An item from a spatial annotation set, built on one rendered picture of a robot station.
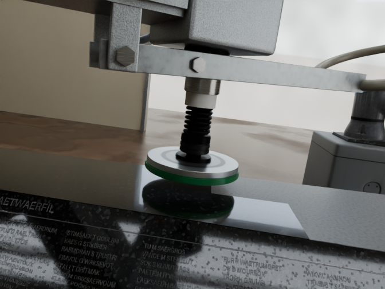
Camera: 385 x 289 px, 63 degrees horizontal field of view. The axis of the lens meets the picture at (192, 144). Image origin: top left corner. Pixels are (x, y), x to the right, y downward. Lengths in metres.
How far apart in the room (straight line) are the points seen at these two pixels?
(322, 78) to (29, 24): 5.93
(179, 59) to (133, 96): 5.06
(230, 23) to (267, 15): 0.08
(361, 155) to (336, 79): 0.78
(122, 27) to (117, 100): 5.21
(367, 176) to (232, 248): 1.18
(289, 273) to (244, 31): 0.43
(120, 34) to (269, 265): 0.45
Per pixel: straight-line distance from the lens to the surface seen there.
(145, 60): 0.59
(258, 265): 0.55
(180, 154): 0.72
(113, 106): 5.80
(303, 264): 0.57
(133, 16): 0.57
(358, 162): 1.62
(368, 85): 0.95
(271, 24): 0.67
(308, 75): 0.81
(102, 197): 0.62
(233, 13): 0.62
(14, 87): 6.60
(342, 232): 0.65
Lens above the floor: 1.07
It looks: 12 degrees down
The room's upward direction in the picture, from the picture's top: 7 degrees clockwise
